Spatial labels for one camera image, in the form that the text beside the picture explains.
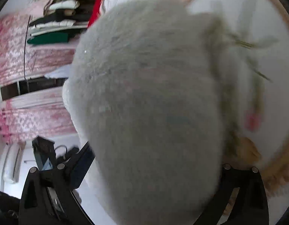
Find white fuzzy knit sweater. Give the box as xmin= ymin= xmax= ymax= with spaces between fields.
xmin=63 ymin=0 xmax=223 ymax=224

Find white diamond-pattern floral mat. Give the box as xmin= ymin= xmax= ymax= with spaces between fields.
xmin=99 ymin=0 xmax=289 ymax=212

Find black cable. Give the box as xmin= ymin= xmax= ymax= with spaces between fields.
xmin=23 ymin=15 xmax=32 ymax=80

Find red floral blanket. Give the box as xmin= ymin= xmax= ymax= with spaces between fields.
xmin=87 ymin=0 xmax=102 ymax=28

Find clothes rack with hanging clothes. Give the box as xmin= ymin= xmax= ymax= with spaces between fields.
xmin=24 ymin=0 xmax=95 ymax=46

